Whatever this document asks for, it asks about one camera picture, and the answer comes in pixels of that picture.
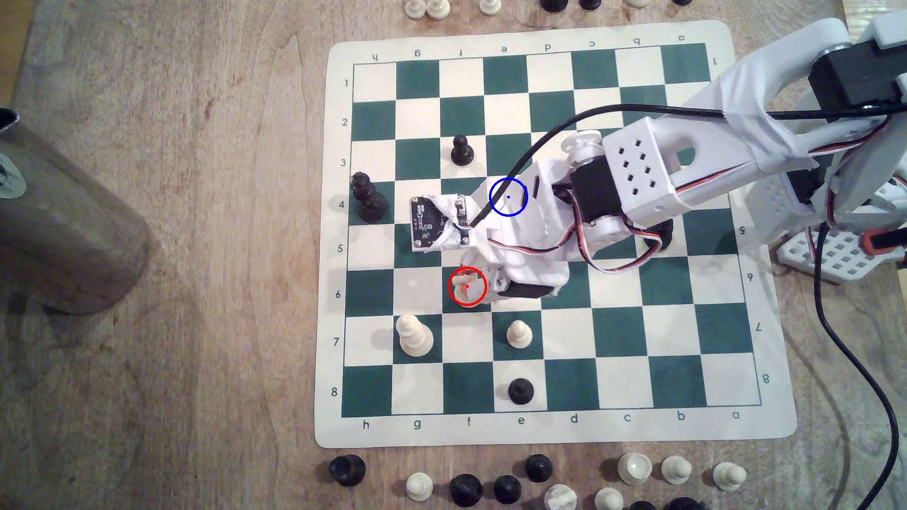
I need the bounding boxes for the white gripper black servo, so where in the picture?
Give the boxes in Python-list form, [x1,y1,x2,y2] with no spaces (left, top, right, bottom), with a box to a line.
[457,159,590,303]

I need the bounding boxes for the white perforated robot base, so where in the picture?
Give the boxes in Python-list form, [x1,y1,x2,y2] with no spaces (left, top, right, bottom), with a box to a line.
[765,170,907,284]

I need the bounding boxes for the white king chess piece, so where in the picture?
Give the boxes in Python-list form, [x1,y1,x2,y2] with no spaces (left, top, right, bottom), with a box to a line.
[394,314,435,357]

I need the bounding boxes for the black king chess piece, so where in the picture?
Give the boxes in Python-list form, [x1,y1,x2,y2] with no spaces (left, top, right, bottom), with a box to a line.
[351,171,389,224]

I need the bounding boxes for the green white chess mat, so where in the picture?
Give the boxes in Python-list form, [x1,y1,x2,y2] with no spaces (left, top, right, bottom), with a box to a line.
[314,20,798,449]

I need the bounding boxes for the orange black clamp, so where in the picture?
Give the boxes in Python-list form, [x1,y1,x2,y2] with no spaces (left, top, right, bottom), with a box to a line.
[859,228,907,257]

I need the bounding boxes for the metal cylindrical cup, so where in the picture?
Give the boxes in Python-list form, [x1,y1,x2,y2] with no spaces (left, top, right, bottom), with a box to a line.
[0,106,151,316]

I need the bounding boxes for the black camera circuit board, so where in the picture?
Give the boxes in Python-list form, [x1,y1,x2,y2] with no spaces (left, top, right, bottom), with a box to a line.
[410,195,469,252]

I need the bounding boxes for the red white black servo wires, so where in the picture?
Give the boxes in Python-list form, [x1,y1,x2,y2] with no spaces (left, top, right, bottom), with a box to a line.
[801,127,890,228]
[485,205,674,275]

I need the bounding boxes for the thin black camera cable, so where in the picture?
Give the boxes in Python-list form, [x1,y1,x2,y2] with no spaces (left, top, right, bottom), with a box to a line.
[468,99,907,228]

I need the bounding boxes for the thick black cable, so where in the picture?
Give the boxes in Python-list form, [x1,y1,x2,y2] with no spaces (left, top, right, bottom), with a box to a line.
[813,223,901,510]

